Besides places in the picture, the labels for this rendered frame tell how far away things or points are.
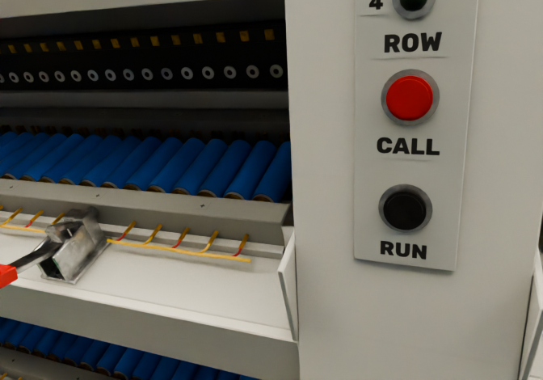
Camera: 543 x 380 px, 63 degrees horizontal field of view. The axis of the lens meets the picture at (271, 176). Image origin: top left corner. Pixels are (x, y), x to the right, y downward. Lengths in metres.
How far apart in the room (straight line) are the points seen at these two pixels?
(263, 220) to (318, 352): 0.08
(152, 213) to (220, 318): 0.09
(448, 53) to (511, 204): 0.06
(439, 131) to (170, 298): 0.17
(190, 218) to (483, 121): 0.18
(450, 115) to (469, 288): 0.07
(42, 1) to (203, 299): 0.18
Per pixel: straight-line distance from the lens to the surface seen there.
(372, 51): 0.17
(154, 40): 0.40
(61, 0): 0.26
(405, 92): 0.17
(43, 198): 0.35
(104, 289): 0.29
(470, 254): 0.19
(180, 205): 0.29
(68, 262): 0.30
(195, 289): 0.26
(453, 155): 0.17
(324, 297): 0.21
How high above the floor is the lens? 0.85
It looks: 18 degrees down
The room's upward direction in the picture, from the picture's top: 3 degrees counter-clockwise
